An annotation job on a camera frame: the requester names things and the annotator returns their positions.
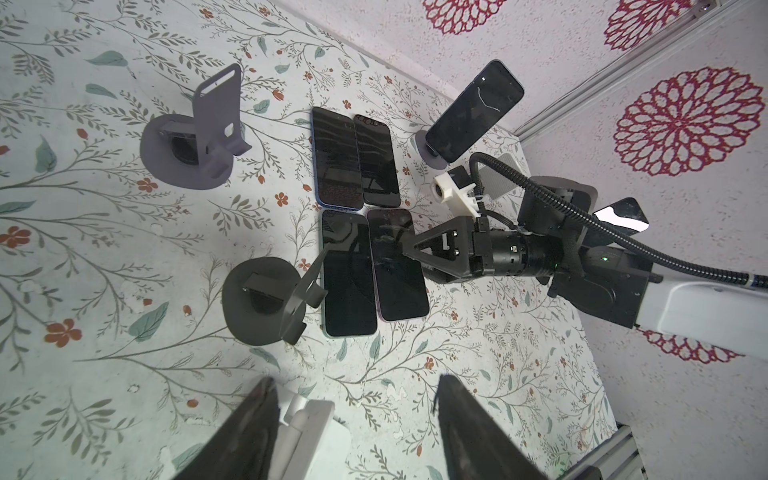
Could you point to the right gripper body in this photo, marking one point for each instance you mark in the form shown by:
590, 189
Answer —
481, 256

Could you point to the phone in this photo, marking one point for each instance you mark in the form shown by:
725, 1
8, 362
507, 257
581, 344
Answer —
491, 95
624, 215
400, 284
377, 163
338, 179
349, 308

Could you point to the dark grey round stand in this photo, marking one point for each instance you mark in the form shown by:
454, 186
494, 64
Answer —
265, 299

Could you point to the purple round phone stand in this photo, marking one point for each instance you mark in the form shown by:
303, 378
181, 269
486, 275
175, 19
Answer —
197, 152

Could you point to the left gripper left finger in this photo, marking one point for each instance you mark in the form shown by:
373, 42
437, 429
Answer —
243, 446

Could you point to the far right white stand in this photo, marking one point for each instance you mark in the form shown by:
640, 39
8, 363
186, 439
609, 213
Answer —
538, 218

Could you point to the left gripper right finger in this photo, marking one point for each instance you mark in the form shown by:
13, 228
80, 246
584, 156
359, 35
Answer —
475, 447

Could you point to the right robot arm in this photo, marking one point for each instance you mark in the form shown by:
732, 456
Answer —
584, 259

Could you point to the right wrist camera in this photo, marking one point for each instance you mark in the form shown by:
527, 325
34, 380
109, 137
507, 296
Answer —
455, 190

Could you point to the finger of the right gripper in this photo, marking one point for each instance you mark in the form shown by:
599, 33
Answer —
448, 272
447, 241

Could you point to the white phone stand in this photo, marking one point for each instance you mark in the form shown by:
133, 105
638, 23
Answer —
311, 443

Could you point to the rear grey round stand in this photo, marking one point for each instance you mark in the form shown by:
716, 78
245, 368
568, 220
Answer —
428, 155

